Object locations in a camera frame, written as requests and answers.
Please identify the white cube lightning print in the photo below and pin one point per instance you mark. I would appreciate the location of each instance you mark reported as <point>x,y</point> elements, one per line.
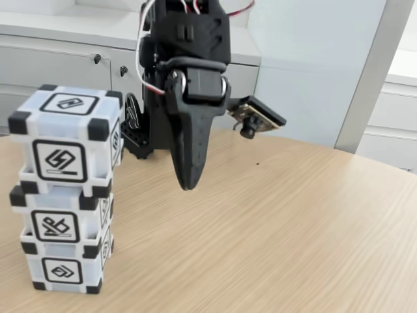
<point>62,127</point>

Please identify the white cube crossed lines print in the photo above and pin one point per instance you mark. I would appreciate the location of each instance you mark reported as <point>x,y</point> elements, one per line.
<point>55,202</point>

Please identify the black disc with white lines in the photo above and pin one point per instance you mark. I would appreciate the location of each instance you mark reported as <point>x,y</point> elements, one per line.
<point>132,111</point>

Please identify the black cabinet lock key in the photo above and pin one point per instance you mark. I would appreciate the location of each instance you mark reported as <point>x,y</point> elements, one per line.
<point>96,58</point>
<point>123,70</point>

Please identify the long white drawer cabinet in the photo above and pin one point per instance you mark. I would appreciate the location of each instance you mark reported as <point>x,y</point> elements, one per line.
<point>49,65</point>

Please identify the white cube nested diamond print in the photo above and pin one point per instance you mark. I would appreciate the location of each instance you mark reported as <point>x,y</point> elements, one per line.
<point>62,252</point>

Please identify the white side cabinet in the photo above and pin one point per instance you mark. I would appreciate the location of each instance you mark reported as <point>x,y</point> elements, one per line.
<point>397,107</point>

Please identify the camera board on black bracket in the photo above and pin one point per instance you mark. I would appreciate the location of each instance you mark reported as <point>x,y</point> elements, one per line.
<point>267,114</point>

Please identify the grey slanted frame post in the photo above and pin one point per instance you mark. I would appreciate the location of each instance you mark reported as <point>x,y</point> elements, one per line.
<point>374,65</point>

